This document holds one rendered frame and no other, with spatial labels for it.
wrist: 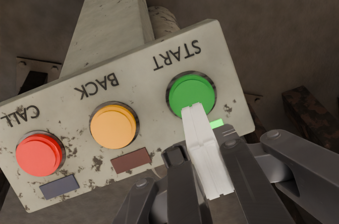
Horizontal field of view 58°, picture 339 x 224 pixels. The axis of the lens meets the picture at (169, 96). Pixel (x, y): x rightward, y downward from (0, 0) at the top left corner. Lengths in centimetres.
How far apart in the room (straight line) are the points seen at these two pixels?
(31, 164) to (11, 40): 66
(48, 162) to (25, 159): 2
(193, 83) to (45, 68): 73
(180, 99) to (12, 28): 72
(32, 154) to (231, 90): 19
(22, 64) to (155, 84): 71
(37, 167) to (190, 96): 15
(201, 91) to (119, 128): 8
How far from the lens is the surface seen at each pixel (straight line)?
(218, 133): 17
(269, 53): 102
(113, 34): 37
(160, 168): 45
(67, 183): 32
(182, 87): 26
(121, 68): 27
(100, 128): 28
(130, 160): 30
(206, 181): 16
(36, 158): 31
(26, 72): 97
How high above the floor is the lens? 82
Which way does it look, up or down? 56 degrees down
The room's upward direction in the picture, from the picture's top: 166 degrees clockwise
